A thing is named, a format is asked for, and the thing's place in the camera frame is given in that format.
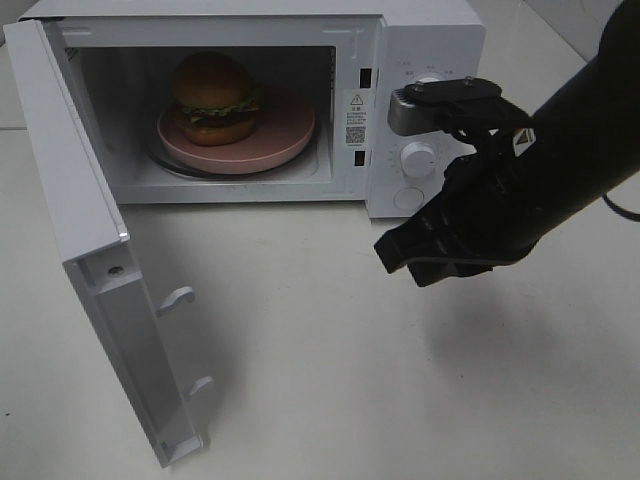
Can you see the pink round plate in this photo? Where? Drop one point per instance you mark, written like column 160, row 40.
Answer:
column 284, row 127

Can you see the glass microwave turntable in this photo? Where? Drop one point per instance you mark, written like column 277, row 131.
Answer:
column 302, row 167

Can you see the white warning label sticker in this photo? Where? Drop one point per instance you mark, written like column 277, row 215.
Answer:
column 355, row 117

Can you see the white microwave door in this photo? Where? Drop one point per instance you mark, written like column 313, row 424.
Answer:
column 93, row 241

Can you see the white microwave knob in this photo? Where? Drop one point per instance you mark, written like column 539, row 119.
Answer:
column 429, row 78
column 418, row 160

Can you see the toy burger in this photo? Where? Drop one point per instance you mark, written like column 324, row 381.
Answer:
column 216, row 102

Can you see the white microwave oven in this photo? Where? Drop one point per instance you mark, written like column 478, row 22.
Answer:
column 94, row 79

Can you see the round white door button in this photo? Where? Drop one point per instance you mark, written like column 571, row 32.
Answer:
column 409, row 199

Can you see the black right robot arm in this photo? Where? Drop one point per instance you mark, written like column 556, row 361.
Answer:
column 591, row 127

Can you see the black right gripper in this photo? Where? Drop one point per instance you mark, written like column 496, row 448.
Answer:
column 479, row 220

